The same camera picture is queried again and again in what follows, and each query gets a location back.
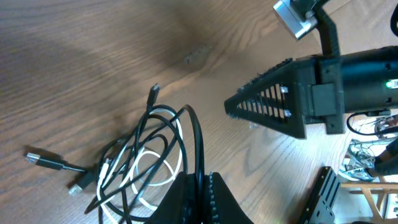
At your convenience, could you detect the black mounting rail base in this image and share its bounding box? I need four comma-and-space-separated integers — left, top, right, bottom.
297, 166, 341, 224

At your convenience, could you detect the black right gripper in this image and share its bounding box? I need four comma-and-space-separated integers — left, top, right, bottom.
224, 46, 397, 139

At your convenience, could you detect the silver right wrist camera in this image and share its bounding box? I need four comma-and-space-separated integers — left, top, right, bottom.
273, 0, 318, 40

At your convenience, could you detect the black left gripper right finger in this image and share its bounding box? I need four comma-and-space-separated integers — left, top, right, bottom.
203, 172, 253, 224

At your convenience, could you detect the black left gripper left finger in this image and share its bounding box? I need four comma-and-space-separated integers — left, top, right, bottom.
145, 172, 198, 224

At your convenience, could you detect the black USB cable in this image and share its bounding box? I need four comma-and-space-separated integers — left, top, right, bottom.
24, 136, 169, 224
67, 83, 206, 223

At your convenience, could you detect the white USB cable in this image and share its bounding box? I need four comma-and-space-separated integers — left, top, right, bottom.
95, 108, 184, 224

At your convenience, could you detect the wooden frame in background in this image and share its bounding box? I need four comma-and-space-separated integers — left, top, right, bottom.
341, 182, 397, 224

